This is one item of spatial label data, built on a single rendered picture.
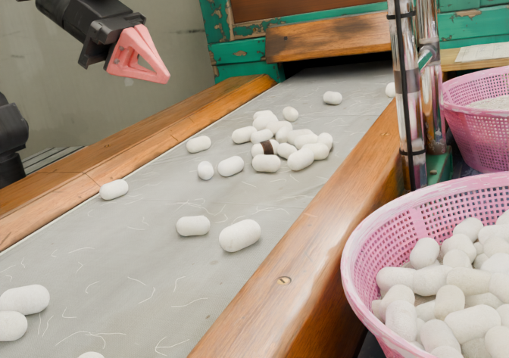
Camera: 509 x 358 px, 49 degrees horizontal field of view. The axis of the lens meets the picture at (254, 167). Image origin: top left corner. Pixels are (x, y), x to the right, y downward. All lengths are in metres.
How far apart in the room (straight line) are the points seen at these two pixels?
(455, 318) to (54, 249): 0.38
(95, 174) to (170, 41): 1.50
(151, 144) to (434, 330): 0.56
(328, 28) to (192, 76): 1.15
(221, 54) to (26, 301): 0.88
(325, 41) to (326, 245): 0.73
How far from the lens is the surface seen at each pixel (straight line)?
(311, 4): 1.16
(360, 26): 1.08
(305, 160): 0.63
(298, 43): 1.11
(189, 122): 0.90
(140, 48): 0.74
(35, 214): 0.66
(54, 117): 2.65
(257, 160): 0.64
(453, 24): 1.09
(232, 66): 1.24
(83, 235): 0.59
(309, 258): 0.39
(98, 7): 0.76
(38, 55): 2.61
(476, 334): 0.36
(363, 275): 0.40
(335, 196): 0.49
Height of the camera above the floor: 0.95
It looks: 18 degrees down
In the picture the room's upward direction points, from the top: 10 degrees counter-clockwise
